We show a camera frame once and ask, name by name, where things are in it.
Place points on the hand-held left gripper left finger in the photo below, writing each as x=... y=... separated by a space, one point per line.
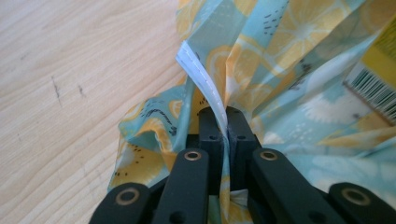
x=211 y=130

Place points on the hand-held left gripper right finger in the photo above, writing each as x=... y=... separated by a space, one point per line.
x=241 y=133

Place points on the lemon print teal cloth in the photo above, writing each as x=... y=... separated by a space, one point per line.
x=280 y=77

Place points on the yellow box with barcode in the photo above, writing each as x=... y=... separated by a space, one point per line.
x=378 y=77

